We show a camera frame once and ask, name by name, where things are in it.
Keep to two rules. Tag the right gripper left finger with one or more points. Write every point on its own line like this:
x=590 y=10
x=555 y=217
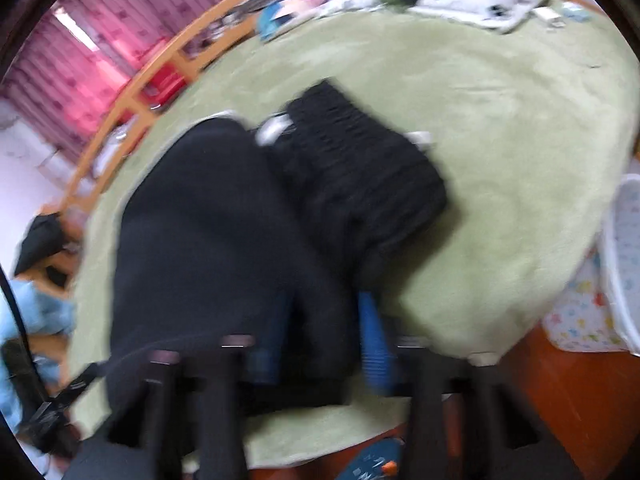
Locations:
x=175 y=382

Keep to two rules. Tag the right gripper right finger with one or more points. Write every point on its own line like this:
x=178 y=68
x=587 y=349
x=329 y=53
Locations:
x=466 y=420

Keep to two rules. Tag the black track pants white stripe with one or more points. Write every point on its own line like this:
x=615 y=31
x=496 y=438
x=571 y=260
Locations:
x=228 y=237

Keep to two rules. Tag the blue slipper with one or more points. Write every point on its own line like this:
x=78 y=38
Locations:
x=378 y=460

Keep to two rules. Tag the star patterned waste bin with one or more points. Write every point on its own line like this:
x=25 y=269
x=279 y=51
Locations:
x=598 y=311

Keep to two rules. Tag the light blue fleece garment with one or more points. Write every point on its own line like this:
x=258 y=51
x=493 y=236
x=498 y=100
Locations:
x=42 y=315

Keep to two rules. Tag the black garment on footboard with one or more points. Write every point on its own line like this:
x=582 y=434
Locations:
x=44 y=238

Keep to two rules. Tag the green fleece bed blanket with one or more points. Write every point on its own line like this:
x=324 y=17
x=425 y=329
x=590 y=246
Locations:
x=529 y=131

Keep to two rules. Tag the red chair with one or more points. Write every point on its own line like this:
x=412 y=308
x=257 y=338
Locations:
x=163 y=87

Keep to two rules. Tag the red patterned curtains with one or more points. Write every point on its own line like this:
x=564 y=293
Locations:
x=63 y=87

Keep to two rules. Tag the blue geometric cushion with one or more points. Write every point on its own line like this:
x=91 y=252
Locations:
x=282 y=16

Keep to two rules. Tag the wooden bed side rail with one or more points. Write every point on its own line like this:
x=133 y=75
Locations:
x=197 y=46

